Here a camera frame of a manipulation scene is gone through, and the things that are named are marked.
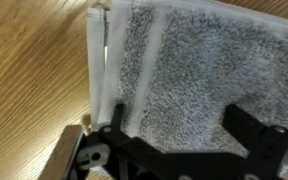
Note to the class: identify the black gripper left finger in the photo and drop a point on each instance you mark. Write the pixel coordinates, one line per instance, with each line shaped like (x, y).
(120, 131)

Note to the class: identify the grey terry cloth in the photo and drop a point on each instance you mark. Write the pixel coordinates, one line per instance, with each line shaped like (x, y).
(200, 73)

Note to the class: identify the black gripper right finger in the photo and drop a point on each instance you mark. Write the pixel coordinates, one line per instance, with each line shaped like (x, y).
(250, 133)

